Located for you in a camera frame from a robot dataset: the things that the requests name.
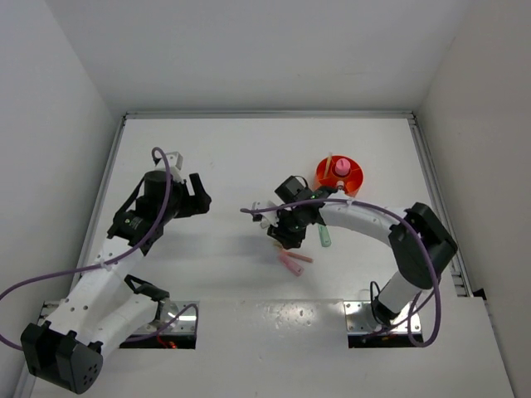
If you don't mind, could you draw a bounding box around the pink glue bottle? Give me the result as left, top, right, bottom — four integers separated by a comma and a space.
334, 158, 350, 177

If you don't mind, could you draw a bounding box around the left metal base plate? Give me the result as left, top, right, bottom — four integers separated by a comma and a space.
130, 301, 199, 338

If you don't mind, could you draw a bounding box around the pink transparent case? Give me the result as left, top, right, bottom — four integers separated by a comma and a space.
278, 254, 304, 277

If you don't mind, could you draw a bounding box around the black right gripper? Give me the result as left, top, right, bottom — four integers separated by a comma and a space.
268, 206, 307, 250

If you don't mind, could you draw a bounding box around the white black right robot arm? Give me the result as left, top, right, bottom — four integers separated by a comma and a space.
262, 176, 457, 327

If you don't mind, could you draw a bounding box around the orange highlighter pen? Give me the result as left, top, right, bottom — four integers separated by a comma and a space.
280, 250, 314, 263

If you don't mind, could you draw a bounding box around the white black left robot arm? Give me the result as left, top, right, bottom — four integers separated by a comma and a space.
21, 170, 212, 394

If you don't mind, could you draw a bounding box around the green capped marker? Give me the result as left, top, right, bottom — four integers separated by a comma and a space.
318, 225, 332, 248

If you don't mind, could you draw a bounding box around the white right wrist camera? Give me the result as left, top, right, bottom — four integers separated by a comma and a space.
251, 201, 280, 230

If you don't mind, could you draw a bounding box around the orange round desk organizer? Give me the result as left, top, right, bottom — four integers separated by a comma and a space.
313, 155, 364, 197

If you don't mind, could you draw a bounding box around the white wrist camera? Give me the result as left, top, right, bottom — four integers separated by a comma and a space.
154, 152, 183, 180
251, 201, 280, 230

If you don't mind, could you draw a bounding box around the yellow green highlighter pen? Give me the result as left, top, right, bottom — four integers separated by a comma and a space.
323, 152, 333, 178

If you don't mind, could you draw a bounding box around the metal base plate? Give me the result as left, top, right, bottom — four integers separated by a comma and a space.
343, 300, 410, 336
130, 301, 199, 338

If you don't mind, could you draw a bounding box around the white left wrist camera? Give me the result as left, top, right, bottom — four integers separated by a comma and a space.
154, 152, 183, 180

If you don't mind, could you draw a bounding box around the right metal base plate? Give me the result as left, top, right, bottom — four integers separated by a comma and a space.
343, 300, 410, 336

